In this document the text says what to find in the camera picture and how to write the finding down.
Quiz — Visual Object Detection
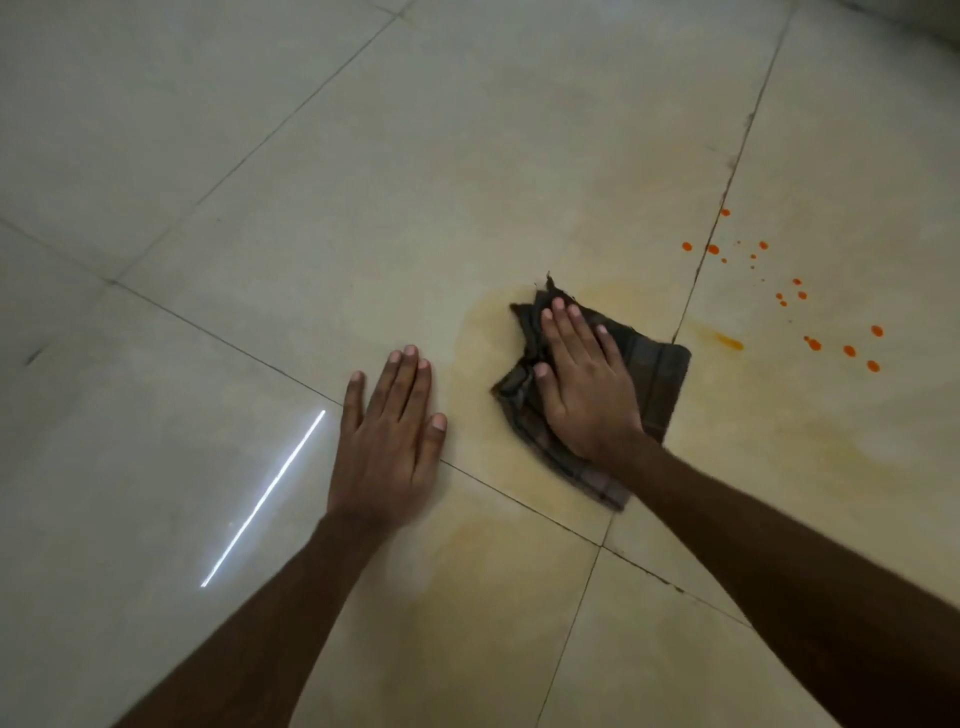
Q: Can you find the person's left hand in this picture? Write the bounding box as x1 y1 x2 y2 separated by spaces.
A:
326 344 449 535

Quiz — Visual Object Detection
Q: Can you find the person's right hand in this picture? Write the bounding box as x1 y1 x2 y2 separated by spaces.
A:
532 297 648 466

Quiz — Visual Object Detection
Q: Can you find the dark checked cleaning cloth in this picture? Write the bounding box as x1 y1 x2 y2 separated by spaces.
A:
491 275 693 513

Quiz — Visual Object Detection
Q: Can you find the person's left forearm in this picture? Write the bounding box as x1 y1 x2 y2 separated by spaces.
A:
112 511 400 728

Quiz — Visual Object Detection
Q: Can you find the person's right forearm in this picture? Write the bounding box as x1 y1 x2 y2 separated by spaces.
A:
600 431 960 728

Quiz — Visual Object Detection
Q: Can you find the scatter of orange liquid drops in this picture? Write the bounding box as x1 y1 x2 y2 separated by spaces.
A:
680 207 887 375

